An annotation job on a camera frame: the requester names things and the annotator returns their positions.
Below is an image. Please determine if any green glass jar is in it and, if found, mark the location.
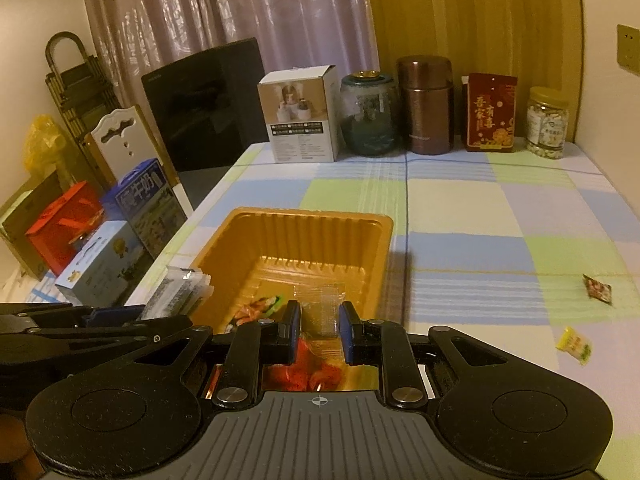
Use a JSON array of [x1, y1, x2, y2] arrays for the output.
[[340, 71, 401, 157]]

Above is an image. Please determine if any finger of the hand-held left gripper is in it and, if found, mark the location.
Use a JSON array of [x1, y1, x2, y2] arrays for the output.
[[0, 302, 146, 332], [0, 315, 195, 362]]

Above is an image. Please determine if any black sesame bar packet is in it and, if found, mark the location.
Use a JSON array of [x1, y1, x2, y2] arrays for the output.
[[137, 265, 216, 321]]

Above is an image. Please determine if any green edged dark snack packet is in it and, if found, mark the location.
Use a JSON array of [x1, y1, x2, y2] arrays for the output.
[[227, 294, 287, 333]]

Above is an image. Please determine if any white cardboard box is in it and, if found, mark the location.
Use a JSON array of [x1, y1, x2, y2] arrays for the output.
[[257, 65, 346, 163]]

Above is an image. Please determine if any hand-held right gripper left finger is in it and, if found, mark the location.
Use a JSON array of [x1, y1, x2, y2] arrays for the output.
[[74, 301, 303, 413]]

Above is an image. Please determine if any light blue printed box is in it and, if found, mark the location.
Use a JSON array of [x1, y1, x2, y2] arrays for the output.
[[55, 220, 153, 308]]

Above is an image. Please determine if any clear plastic snack packet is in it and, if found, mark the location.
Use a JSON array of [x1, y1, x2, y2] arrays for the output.
[[297, 282, 348, 339]]

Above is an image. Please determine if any blue milk carton box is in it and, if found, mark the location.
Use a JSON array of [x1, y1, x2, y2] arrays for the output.
[[100, 158, 188, 261]]

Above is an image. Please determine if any orange plastic tray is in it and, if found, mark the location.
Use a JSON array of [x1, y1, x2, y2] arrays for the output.
[[192, 206, 394, 395]]

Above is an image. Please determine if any dark folding rack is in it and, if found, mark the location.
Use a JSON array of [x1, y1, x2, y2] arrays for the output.
[[45, 31, 123, 151]]

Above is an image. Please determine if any brown cardboard box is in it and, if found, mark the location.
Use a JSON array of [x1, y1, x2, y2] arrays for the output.
[[0, 170, 66, 281]]

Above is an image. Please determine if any pale curtain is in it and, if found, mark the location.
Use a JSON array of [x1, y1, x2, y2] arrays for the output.
[[80, 0, 379, 116]]

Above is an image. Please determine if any black flat screen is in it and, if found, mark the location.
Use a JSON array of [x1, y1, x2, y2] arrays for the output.
[[141, 37, 268, 211]]

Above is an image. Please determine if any white carved wooden board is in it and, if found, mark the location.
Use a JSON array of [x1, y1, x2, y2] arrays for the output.
[[84, 105, 173, 186]]

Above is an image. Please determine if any orange red candy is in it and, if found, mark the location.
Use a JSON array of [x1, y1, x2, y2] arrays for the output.
[[310, 352, 351, 392]]

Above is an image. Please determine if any red decorated box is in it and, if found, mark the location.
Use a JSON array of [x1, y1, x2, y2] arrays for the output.
[[462, 73, 518, 153]]

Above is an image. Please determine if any red gift bag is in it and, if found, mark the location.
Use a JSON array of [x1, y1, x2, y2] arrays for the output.
[[25, 181, 108, 278]]

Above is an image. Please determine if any small reddish picture snack packet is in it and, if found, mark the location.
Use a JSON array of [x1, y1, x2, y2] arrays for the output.
[[582, 274, 614, 306]]

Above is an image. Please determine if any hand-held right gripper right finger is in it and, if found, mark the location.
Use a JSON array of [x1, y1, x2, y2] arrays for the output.
[[339, 301, 541, 412]]

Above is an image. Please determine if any clear plastic nut jar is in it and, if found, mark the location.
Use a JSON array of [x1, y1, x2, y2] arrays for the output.
[[525, 86, 570, 160]]

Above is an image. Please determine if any yellow candy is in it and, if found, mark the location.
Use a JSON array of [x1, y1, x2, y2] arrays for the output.
[[556, 326, 593, 362]]

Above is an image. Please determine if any red candy packet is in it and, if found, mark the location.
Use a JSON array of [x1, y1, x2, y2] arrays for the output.
[[270, 360, 313, 392]]

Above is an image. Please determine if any brown metal canister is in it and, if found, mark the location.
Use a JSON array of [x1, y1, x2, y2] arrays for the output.
[[396, 56, 456, 155]]

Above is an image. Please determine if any yellow plastic bag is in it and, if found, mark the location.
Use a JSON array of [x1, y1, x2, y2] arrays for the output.
[[25, 115, 68, 181]]

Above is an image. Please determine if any wall socket plate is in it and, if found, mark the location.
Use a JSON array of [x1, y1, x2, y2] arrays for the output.
[[616, 24, 640, 73]]

